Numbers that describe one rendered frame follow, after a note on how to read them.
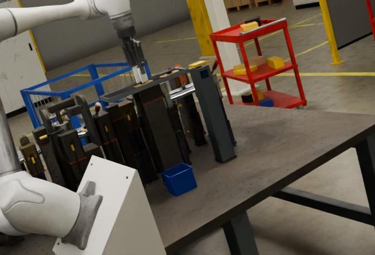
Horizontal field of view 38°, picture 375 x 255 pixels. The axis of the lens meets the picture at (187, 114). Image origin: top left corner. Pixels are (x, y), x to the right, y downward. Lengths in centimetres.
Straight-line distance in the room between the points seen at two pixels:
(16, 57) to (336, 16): 605
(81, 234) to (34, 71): 893
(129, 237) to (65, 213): 22
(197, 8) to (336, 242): 713
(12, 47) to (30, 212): 889
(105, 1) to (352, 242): 174
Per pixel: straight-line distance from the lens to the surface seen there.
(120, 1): 220
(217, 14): 651
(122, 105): 240
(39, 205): 176
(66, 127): 231
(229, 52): 657
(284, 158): 232
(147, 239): 176
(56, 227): 180
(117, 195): 174
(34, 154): 232
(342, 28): 693
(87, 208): 182
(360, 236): 305
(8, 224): 193
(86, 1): 229
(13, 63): 1055
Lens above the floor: 154
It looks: 14 degrees down
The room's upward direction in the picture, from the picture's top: 17 degrees counter-clockwise
